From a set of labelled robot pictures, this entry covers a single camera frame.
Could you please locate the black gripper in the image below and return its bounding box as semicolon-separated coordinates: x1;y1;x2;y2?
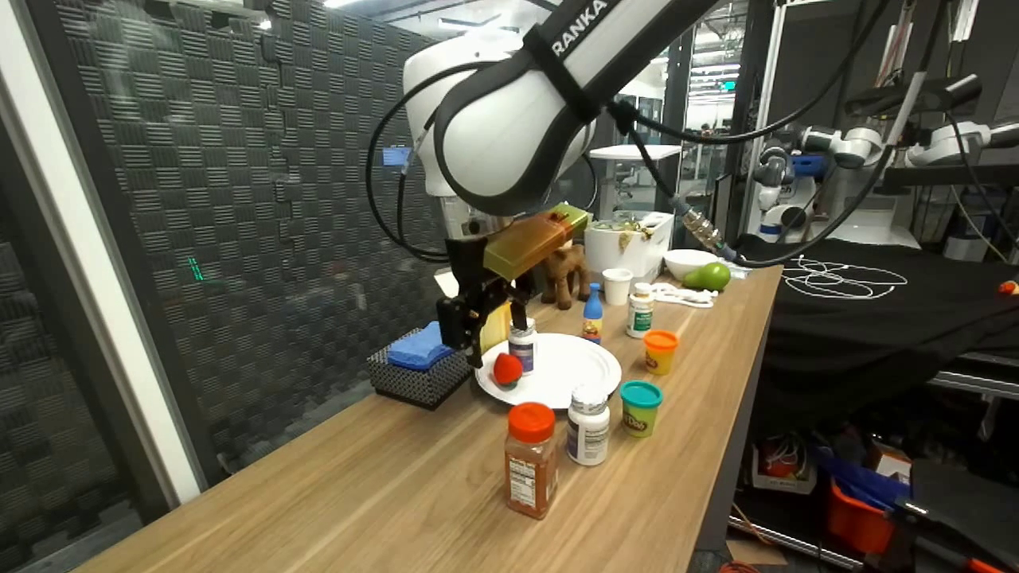
436;238;535;370

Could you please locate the orange-lid spice bottle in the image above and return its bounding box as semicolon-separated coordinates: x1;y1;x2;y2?
504;400;559;521

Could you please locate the orange-lid dough container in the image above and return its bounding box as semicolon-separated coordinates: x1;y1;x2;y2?
640;329;680;378

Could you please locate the teal-lid dough container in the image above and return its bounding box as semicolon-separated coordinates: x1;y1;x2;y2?
618;378;667;443

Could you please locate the white paper plate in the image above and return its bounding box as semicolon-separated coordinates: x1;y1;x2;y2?
471;331;624;413

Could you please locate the blue sponge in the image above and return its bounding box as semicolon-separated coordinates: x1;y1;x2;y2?
386;319;457;374

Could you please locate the brown moose plush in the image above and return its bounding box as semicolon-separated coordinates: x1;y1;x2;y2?
533;235;591;313

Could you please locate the white paper cup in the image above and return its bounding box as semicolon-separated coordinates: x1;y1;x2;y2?
598;266;638;313

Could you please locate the green-label white supplement bottle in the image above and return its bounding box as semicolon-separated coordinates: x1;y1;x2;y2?
624;280;659;343

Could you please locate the white hydroponic planter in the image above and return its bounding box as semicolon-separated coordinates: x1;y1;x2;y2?
582;210;678;285

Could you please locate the black cloth covered table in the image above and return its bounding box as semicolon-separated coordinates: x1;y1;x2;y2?
742;232;1019;427

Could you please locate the white lab equipment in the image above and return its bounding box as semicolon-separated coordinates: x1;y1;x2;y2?
746;121;1019;251

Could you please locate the orange storage bin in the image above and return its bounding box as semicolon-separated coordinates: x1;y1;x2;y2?
826;478;904;560

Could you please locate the white coiled cable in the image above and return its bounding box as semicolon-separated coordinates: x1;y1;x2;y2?
645;277;727;313

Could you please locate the black looped camera cable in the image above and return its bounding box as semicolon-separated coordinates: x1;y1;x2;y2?
363;58;473;267

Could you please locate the black cable with metal connector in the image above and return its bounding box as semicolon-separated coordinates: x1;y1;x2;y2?
605;0;902;267

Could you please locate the tangled white cable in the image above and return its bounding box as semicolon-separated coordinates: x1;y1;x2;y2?
777;251;912;305

